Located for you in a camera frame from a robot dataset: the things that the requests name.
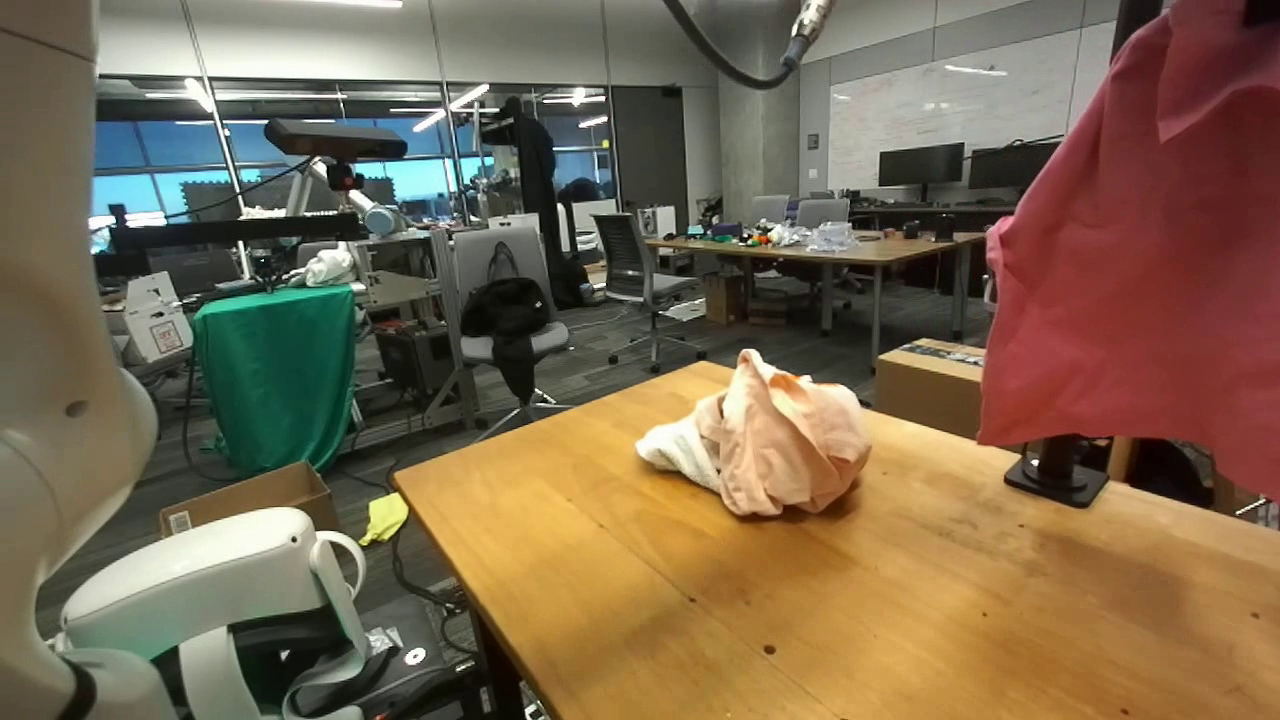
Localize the peach shirt with orange print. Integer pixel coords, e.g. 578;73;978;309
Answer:
693;346;876;518

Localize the pink shirt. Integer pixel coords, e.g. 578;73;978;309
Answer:
975;0;1280;505

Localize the grey office chair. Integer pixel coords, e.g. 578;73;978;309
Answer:
427;215;576;431
592;208;704;375

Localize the white terry towel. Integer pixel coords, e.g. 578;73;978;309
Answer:
633;412;730;494

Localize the small cardboard box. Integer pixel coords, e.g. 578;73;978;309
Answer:
694;263;760;331

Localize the black backpack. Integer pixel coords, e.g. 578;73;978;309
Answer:
456;272;551;405

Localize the dark grey door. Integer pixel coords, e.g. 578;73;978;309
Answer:
606;82;693;215

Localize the long wooden table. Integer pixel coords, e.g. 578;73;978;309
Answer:
651;228;992;375

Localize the brown cardboard box black tape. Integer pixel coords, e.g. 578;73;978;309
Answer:
871;336;992;439

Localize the yellow cloth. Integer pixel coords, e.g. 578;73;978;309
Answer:
357;488;412;547

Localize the black computer monitor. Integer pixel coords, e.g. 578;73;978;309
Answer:
962;134;1072;197
876;139;967;193

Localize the green cloth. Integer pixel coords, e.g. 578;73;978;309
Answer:
189;278;359;477

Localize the black equipment box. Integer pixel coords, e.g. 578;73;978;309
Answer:
230;602;486;720

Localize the white whiteboard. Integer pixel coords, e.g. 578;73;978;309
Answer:
825;22;1119;193

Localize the open cardboard box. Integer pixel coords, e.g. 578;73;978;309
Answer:
154;459;341;539

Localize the black cable with metal connector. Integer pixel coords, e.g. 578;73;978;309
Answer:
658;0;838;95

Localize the black stereo camera bar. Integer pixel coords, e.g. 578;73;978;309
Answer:
258;116;412;169

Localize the black pole with base plate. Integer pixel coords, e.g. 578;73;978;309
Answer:
1004;0;1172;512

